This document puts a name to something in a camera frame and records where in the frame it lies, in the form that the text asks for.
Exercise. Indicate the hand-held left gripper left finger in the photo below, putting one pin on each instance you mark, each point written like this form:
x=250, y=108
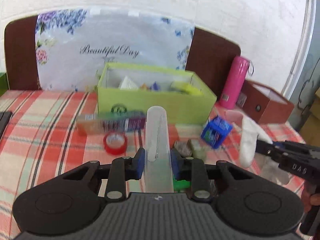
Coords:
x=138, y=165

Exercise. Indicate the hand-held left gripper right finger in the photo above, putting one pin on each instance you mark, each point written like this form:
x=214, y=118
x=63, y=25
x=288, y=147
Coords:
x=177, y=166

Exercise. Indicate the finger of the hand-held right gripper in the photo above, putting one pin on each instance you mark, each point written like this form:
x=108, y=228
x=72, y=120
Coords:
x=267, y=150

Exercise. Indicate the steel wool scrubber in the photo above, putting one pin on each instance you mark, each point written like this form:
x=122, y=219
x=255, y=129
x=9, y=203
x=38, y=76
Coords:
x=182, y=148

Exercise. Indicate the red tape roll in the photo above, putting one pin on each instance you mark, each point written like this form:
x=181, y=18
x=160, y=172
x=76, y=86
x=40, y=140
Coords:
x=122, y=150

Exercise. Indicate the clear plastic toothbrush case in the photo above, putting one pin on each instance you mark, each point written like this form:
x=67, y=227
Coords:
x=157, y=135

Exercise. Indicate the teal gold long box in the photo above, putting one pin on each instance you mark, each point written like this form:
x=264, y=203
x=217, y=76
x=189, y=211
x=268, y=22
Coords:
x=112, y=123

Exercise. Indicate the blue soap pack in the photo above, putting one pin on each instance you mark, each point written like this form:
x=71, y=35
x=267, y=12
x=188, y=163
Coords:
x=215, y=132

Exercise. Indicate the light green cardboard box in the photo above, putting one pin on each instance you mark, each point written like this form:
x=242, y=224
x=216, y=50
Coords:
x=160, y=102

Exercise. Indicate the yellow green box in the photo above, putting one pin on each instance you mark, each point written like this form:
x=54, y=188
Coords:
x=190, y=88

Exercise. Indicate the person's right hand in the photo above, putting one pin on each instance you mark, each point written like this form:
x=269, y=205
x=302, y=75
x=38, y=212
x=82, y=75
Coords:
x=308, y=200

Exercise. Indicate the brown cardboard box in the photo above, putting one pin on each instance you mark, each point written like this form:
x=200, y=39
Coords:
x=275, y=112

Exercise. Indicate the pink thermos bottle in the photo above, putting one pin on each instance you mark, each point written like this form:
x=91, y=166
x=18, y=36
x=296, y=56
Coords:
x=233, y=85

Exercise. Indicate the plaid blanket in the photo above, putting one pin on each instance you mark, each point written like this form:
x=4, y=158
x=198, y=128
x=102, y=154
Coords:
x=50, y=140

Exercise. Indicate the brown wooden headboard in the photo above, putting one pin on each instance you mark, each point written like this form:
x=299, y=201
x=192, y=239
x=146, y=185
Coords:
x=212, y=52

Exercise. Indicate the floral plastic bag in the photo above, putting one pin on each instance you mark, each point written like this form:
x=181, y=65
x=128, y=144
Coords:
x=112, y=35

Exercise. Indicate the black phone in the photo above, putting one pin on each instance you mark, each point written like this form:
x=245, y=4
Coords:
x=5, y=122

